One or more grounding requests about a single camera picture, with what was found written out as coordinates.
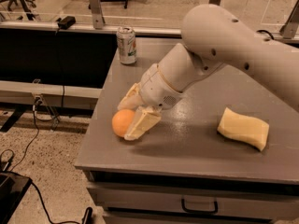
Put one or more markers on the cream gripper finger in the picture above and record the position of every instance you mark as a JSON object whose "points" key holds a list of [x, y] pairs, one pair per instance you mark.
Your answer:
{"points": [[144, 119], [132, 99]]}

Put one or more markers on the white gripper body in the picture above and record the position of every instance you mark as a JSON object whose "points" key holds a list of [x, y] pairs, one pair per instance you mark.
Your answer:
{"points": [[156, 89]]}

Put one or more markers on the orange fruit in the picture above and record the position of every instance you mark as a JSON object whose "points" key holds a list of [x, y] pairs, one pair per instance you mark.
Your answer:
{"points": [[121, 121]]}

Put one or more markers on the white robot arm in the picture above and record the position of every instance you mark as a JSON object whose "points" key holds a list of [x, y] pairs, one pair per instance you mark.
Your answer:
{"points": [[211, 38]]}

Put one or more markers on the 7up soda can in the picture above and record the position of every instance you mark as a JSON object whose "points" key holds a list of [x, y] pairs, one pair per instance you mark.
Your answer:
{"points": [[126, 44]]}

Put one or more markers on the grey cabinet drawer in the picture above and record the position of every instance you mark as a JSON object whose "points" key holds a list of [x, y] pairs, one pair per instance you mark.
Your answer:
{"points": [[166, 200]]}

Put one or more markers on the black power adapter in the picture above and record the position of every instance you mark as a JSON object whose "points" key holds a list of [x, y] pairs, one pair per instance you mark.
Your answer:
{"points": [[66, 22]]}

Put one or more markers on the yellow sponge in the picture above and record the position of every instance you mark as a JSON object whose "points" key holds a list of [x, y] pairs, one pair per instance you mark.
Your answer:
{"points": [[243, 128]]}

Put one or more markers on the black box on floor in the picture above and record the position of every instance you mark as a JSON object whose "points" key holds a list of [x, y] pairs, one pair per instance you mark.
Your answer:
{"points": [[12, 189]]}

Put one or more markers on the left metal bracket post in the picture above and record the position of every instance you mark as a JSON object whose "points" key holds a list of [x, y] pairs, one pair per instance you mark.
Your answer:
{"points": [[97, 14]]}

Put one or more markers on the black drawer handle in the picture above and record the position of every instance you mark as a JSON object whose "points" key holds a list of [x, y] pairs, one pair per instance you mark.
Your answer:
{"points": [[199, 208]]}

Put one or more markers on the far right metal bracket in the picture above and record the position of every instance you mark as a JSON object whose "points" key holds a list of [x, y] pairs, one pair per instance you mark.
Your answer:
{"points": [[289, 29]]}

